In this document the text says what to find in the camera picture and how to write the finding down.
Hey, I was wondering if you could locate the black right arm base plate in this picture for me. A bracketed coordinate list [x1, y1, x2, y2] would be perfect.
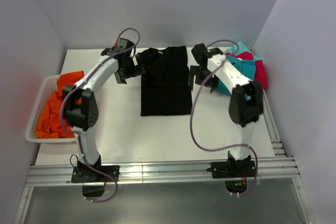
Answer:
[206, 159, 257, 178]

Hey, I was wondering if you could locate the magenta shirt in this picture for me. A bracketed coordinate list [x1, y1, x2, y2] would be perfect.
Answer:
[231, 52, 268, 89]

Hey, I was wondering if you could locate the teal shirt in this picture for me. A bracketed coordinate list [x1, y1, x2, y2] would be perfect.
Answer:
[216, 57, 256, 96]

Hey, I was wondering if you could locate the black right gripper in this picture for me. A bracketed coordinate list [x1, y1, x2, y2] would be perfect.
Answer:
[188, 66, 219, 93]

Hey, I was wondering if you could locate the light turquoise shirt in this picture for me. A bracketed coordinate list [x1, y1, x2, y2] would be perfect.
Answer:
[224, 41, 251, 56]

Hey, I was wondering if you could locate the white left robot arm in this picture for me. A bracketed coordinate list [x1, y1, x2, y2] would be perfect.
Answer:
[60, 38, 144, 182]

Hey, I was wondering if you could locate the aluminium rail frame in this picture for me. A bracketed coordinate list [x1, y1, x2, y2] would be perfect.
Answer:
[15, 76, 316, 223]

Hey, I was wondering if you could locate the orange shirt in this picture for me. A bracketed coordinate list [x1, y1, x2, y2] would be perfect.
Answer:
[35, 70, 84, 140]

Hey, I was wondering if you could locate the white plastic basket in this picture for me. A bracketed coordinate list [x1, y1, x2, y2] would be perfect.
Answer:
[25, 74, 76, 143]

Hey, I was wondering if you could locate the black t-shirt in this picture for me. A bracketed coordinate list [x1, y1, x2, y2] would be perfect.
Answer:
[139, 46, 192, 116]

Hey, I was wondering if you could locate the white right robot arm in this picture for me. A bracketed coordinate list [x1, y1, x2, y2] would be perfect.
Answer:
[188, 44, 264, 178]

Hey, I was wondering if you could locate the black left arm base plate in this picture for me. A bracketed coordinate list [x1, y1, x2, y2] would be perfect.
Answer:
[71, 165, 120, 183]

